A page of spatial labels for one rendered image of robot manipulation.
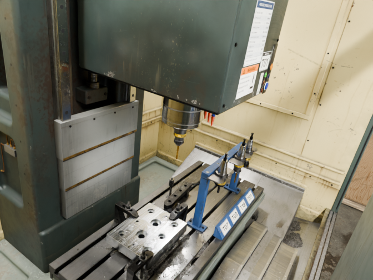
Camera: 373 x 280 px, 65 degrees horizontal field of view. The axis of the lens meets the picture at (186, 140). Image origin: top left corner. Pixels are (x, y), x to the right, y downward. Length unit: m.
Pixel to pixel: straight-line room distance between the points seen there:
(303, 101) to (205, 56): 1.18
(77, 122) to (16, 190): 0.52
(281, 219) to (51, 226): 1.36
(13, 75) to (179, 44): 0.63
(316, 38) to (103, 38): 1.24
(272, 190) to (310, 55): 0.92
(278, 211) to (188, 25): 1.47
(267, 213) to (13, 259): 1.49
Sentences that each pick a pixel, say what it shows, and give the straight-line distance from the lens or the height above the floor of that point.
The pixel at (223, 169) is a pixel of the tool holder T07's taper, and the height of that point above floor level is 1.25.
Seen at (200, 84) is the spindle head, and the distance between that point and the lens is 0.93.
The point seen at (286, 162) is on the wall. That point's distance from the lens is 2.14.
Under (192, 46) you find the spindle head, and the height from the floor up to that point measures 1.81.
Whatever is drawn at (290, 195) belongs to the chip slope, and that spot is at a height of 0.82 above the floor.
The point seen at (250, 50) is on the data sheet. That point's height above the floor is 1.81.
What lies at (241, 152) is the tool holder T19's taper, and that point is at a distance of 1.56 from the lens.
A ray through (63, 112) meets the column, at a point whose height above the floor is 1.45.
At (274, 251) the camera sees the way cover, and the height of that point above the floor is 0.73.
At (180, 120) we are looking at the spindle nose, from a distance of 1.07.
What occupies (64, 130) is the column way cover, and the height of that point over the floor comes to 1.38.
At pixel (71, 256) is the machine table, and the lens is 1.42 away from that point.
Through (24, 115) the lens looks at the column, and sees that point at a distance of 1.27.
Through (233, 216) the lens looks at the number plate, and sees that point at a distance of 1.62.
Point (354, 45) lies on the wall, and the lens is 1.93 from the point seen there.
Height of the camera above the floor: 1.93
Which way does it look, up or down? 25 degrees down
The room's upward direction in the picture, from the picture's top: 8 degrees clockwise
